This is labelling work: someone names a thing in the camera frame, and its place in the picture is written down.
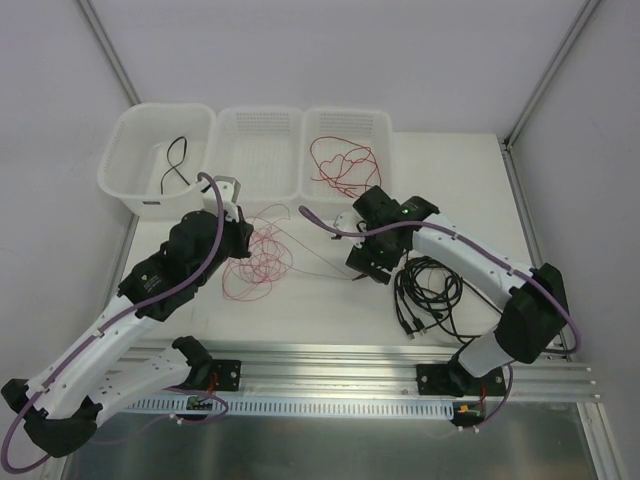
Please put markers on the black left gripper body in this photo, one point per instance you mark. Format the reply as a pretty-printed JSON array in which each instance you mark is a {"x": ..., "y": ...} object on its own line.
[{"x": 240, "y": 236}]

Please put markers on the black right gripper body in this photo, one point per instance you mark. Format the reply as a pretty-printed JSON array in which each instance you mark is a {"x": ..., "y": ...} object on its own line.
[{"x": 370, "y": 265}]

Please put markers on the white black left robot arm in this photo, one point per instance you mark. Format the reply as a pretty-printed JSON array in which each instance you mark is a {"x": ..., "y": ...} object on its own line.
[{"x": 64, "y": 405}]

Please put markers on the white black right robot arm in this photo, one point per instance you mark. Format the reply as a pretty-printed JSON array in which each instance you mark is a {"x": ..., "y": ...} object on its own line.
[{"x": 431, "y": 264}]

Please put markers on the middle white perforated basket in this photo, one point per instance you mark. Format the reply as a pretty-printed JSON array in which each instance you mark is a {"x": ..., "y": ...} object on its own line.
[{"x": 259, "y": 146}]

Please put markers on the white perforated basket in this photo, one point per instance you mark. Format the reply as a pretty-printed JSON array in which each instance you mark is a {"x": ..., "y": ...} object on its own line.
[
  {"x": 259, "y": 146},
  {"x": 343, "y": 153}
]

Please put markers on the right white perforated basket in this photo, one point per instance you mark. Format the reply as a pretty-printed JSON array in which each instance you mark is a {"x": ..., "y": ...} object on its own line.
[{"x": 343, "y": 153}]

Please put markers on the white solid plastic tub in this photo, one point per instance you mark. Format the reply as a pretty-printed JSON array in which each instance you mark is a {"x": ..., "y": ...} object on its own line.
[{"x": 153, "y": 157}]

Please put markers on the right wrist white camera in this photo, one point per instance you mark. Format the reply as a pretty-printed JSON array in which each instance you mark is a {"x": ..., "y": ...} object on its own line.
[{"x": 348, "y": 222}]

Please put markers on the wrist white camera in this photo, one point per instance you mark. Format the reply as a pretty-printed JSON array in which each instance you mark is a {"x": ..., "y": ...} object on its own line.
[
  {"x": 229, "y": 189},
  {"x": 348, "y": 222}
]

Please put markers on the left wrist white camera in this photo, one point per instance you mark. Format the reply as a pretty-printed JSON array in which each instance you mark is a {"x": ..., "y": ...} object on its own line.
[{"x": 229, "y": 189}]

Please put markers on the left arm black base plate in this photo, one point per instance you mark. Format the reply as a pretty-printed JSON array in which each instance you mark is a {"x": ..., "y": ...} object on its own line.
[{"x": 222, "y": 376}]

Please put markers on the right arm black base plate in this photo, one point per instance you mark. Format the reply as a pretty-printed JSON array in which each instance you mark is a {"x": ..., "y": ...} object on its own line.
[{"x": 453, "y": 380}]

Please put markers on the white slotted cable duct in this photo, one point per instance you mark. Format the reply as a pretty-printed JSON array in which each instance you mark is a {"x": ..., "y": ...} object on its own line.
[{"x": 294, "y": 407}]

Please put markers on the aluminium frame rail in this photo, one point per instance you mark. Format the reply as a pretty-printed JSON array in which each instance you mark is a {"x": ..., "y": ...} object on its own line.
[{"x": 384, "y": 372}]

